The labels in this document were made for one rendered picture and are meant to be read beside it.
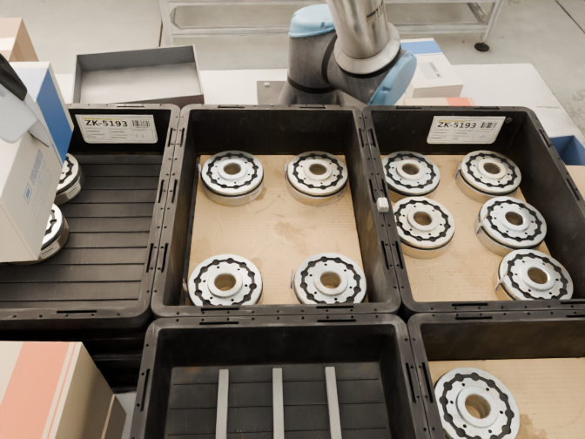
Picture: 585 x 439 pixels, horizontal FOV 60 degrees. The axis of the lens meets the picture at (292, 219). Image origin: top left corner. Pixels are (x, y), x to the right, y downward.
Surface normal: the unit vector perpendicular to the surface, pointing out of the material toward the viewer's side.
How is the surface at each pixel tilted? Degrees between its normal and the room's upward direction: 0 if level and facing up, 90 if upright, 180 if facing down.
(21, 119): 58
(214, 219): 0
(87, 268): 0
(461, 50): 0
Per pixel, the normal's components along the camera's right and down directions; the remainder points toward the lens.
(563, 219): -1.00, 0.00
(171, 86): 0.04, -0.65
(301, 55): -0.68, 0.50
